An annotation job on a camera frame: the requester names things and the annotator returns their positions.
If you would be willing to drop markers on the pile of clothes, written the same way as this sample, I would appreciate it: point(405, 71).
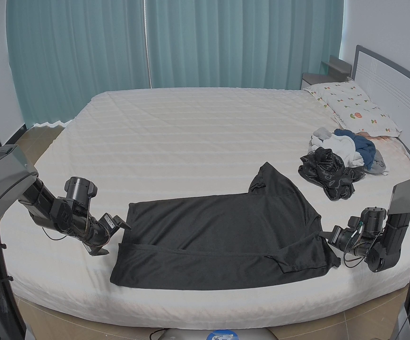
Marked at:
point(332, 172)

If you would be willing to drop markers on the white printed pillow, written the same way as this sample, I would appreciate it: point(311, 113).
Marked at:
point(357, 108)

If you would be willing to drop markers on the bed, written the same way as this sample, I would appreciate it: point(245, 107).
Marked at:
point(190, 136)

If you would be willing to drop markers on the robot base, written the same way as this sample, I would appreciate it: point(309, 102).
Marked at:
point(219, 335)

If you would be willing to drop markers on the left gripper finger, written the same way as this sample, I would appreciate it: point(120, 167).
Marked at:
point(98, 253)
point(121, 224)

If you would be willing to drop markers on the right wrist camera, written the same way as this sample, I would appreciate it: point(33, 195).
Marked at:
point(354, 222)

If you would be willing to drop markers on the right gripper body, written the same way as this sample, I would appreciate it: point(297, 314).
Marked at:
point(341, 239)

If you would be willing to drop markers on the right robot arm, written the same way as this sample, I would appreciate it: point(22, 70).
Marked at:
point(392, 236)

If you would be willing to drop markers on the grey bedside table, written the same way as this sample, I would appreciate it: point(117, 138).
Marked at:
point(318, 80)

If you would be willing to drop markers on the blue-green curtain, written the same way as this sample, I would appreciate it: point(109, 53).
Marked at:
point(244, 30)
point(77, 48)

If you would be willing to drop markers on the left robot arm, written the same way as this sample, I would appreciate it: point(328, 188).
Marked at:
point(6, 182)

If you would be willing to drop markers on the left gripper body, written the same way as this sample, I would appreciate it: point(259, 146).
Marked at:
point(96, 236)

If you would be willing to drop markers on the black T-shirt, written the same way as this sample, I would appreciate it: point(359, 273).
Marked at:
point(219, 246)

